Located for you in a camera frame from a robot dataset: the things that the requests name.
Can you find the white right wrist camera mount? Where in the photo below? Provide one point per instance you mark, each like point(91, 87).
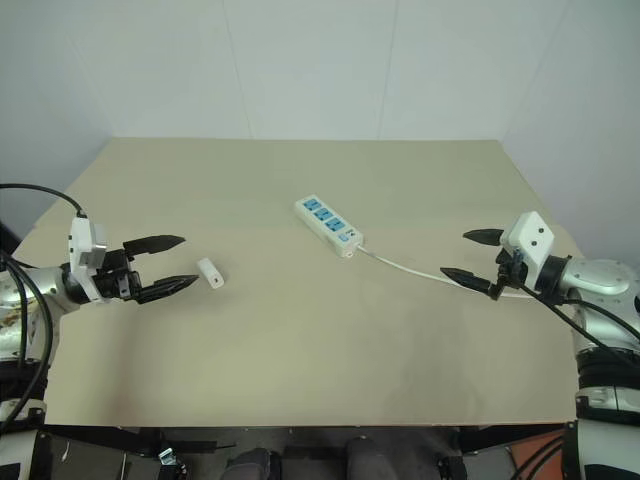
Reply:
point(532, 235)

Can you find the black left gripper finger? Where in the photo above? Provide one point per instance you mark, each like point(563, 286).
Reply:
point(157, 243)
point(167, 287)

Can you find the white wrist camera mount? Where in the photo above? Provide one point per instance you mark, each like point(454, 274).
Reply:
point(80, 240)
point(532, 235)

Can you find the white plug adapter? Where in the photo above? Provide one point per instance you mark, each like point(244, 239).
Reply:
point(210, 272)

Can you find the dark rounded shape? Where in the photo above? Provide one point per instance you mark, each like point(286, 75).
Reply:
point(248, 465)

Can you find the orange panel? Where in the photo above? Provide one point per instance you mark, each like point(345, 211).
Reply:
point(537, 457)

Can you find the black table frame bar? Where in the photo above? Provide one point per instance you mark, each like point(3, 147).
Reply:
point(310, 433)

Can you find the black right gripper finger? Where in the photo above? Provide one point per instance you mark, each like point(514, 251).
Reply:
point(467, 278)
point(485, 236)

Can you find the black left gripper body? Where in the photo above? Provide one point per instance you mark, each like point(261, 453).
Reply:
point(117, 282)

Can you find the black flat panel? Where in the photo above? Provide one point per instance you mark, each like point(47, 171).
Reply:
point(80, 457)

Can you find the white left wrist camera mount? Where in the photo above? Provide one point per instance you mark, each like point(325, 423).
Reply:
point(80, 240)

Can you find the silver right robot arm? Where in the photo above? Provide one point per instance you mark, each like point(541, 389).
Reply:
point(602, 277)

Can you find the white power strip blue sockets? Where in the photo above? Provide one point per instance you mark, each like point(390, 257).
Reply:
point(327, 226)

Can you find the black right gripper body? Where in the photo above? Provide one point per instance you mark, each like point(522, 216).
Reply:
point(511, 275)

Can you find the small metal bracket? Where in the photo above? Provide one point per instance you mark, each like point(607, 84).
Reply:
point(166, 457)

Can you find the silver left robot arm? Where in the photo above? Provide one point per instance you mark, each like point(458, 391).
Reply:
point(47, 282)

